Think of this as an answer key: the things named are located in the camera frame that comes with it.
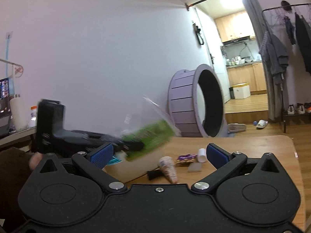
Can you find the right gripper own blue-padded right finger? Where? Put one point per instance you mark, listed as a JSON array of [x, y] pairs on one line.
[[226, 164]]

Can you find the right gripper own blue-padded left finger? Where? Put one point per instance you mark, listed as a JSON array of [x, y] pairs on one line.
[[92, 164]]

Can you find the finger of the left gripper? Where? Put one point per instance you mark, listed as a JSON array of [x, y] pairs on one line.
[[127, 146], [107, 139]]

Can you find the zip bag green sticks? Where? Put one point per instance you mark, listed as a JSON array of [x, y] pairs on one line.
[[153, 126]]

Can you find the person's left hand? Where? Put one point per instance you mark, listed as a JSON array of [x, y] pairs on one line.
[[35, 160]]

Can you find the teal capped jar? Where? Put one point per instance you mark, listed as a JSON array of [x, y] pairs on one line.
[[113, 161]]

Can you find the orange-capped supplement bottle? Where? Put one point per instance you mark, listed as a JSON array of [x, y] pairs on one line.
[[33, 120]]

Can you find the clear spray bottle white label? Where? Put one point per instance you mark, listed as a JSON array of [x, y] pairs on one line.
[[202, 155]]

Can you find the beige plastic storage bin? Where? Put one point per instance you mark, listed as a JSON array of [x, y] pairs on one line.
[[127, 171]]

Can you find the grey eraser block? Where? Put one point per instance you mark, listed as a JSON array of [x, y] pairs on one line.
[[195, 167]]

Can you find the black cone tip piece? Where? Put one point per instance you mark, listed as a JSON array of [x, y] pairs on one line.
[[151, 175]]

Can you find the patterned ice cream cone wrapper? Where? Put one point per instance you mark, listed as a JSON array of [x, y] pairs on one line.
[[167, 166]]

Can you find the side desk shelf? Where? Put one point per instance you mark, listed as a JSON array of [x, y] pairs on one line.
[[17, 135]]

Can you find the purple snack packet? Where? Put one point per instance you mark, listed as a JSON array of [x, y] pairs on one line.
[[185, 160]]

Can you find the white tumbler cup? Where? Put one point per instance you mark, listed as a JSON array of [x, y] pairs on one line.
[[19, 116]]

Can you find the white slipper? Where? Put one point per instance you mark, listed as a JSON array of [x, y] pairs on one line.
[[262, 124]]

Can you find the laptop screen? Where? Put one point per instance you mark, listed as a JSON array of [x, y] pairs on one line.
[[5, 95]]

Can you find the purple cat exercise wheel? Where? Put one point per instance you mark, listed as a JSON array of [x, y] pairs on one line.
[[196, 104]]

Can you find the white yellow-lid box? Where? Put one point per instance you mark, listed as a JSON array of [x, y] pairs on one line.
[[241, 91]]

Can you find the shoe row on rack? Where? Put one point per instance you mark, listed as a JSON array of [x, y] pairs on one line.
[[299, 109]]

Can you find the clothes rack with garments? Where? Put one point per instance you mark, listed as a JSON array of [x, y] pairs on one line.
[[285, 50]]

